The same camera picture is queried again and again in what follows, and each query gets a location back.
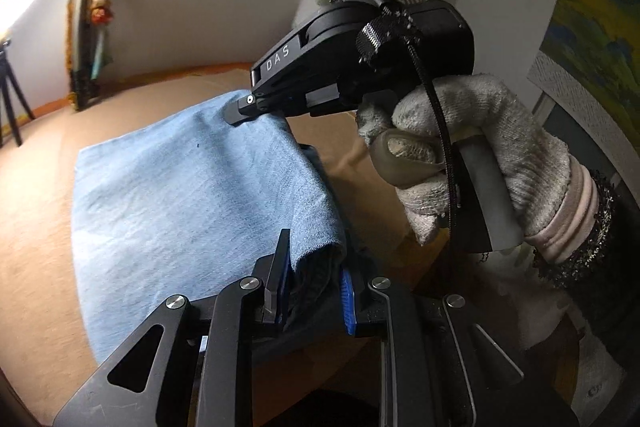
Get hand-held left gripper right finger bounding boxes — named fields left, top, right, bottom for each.
left=339, top=267, right=581, bottom=427

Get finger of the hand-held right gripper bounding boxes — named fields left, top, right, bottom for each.
left=225, top=93, right=288, bottom=126

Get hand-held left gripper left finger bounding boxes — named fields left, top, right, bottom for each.
left=52, top=229, right=293, bottom=427

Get blue denim pants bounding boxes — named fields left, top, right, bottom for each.
left=72, top=89, right=362, bottom=364

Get person's right forearm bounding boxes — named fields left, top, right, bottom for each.
left=520, top=157, right=640, bottom=339

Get person's right hand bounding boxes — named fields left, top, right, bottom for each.
left=356, top=73, right=576, bottom=248

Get floral folded board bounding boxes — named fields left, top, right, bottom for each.
left=64, top=0, right=117, bottom=112

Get black tripod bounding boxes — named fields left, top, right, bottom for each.
left=0, top=38, right=37, bottom=148

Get colourful canvas painting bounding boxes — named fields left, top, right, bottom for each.
left=527, top=0, right=640, bottom=188

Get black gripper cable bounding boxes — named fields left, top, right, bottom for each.
left=357, top=2, right=464, bottom=258

